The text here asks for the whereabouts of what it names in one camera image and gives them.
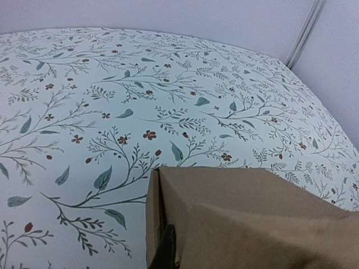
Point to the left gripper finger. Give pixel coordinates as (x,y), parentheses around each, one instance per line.
(165,255)

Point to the brown cardboard box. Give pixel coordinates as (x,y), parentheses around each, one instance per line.
(246,218)

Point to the floral patterned table mat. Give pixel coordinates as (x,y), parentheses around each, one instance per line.
(88,113)

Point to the right aluminium frame post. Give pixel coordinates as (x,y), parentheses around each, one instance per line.
(305,33)

